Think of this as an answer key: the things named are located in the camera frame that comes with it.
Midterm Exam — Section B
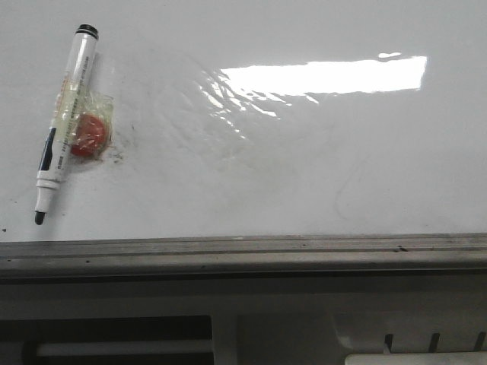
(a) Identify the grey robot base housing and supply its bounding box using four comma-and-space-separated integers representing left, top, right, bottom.
1, 274, 486, 364

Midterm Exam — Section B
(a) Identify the white whiteboard marker pen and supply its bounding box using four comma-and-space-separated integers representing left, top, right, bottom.
34, 24, 99, 225

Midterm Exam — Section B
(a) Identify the white whiteboard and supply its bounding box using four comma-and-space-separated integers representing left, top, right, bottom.
1, 1, 486, 242

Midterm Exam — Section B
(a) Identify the red round magnet taped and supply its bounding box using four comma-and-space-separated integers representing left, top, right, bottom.
71, 113, 108, 157

